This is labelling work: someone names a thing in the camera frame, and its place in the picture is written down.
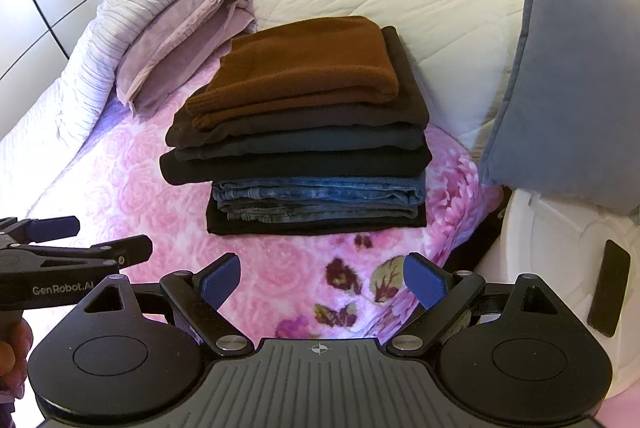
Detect black phone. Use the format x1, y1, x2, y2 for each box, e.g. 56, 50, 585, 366
586, 239, 632, 338

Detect pink floral blanket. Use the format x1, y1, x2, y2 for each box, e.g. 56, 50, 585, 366
0, 40, 506, 344

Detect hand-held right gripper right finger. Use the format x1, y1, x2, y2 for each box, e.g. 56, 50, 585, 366
387, 252, 566, 356

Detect dark brown folded garment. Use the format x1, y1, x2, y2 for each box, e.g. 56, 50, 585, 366
165, 26, 431, 148

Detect folded lilac cloth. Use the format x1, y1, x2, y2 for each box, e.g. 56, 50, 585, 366
116, 0, 258, 114

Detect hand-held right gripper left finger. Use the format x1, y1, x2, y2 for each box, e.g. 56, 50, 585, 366
82, 253, 251, 356

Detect cream quilted pillow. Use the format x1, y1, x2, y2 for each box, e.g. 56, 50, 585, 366
177, 0, 526, 154

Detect folded blue jeans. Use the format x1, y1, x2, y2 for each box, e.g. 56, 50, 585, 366
211, 170, 427, 223

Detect person's left hand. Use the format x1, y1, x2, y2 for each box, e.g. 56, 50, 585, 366
0, 320, 33, 401

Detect blue-grey cushion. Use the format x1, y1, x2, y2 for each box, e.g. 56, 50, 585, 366
480, 0, 640, 216

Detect brown knit sweater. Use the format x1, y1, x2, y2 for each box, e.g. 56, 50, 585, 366
186, 15, 400, 132

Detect lavender striped duvet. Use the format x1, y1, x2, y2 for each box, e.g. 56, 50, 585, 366
0, 0, 211, 144

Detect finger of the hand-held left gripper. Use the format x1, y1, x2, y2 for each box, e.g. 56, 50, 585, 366
0, 215, 81, 249
0, 234, 153, 271

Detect dark grey folded garment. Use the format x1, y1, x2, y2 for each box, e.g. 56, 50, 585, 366
172, 125, 426, 161

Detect white nightstand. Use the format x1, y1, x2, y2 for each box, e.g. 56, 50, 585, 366
472, 188, 640, 399

